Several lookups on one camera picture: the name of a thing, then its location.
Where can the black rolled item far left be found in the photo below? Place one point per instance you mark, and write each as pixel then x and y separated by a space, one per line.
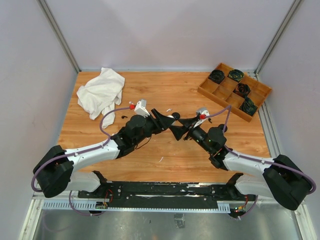
pixel 217 76

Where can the dark red rolled item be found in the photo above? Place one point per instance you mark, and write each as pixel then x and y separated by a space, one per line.
pixel 242 90

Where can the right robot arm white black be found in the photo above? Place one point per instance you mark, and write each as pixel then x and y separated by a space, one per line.
pixel 278 178

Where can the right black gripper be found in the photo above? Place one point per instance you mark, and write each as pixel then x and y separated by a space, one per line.
pixel 179 131

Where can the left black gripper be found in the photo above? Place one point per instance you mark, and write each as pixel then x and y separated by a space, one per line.
pixel 161 122

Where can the blue green rolled item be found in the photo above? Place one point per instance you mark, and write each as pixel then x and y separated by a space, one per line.
pixel 248 107

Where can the black round charging case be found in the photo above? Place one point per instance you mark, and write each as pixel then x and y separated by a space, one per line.
pixel 176 115
pixel 223 127

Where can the white crumpled cloth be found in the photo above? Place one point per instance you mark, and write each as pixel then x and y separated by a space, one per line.
pixel 101 94

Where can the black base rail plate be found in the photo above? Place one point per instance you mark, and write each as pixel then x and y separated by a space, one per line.
pixel 165 195

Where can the wooden compartment tray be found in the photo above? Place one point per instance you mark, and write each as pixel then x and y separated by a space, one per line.
pixel 228 86

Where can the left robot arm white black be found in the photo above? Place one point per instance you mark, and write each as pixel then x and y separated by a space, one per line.
pixel 55 172

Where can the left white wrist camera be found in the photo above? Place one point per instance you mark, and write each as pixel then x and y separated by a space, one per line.
pixel 140 108

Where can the green black rolled item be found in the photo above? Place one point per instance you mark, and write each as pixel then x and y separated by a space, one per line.
pixel 236 75

